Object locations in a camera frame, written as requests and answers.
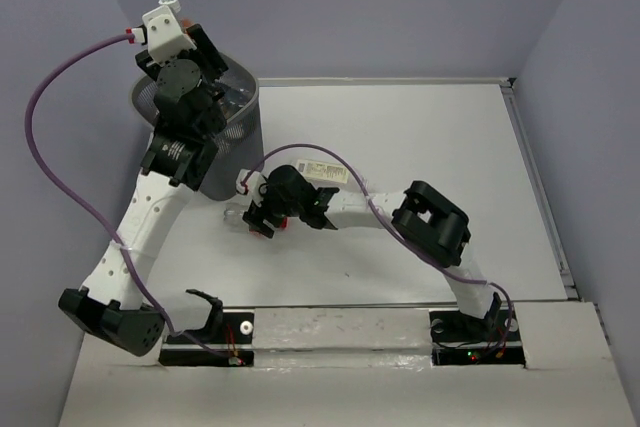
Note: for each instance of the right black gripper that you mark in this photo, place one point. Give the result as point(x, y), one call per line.
point(259, 211)

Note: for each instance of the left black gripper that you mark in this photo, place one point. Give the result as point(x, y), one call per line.
point(206, 54)

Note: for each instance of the small red-label cola bottle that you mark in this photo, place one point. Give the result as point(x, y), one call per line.
point(232, 218)

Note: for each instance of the orange juice bottle white cap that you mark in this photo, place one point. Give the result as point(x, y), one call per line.
point(170, 1)

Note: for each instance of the clear jar silver lid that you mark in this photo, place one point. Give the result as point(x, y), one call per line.
point(233, 101)

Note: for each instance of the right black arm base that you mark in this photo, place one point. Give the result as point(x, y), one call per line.
point(456, 342)

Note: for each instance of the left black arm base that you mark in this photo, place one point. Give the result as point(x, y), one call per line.
point(232, 344)

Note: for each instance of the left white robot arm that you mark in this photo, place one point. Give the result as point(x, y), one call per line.
point(113, 303)

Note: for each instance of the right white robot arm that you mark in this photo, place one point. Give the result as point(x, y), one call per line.
point(421, 217)

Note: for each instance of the grey mesh waste bin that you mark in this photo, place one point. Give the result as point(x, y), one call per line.
point(235, 147)

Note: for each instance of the large clear beige-label bottle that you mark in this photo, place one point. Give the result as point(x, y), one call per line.
point(326, 175)

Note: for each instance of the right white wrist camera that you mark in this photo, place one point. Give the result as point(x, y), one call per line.
point(249, 183)

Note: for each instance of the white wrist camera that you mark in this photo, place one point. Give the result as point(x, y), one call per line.
point(249, 183)
point(162, 33)

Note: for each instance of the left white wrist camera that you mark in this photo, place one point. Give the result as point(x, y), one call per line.
point(162, 33)

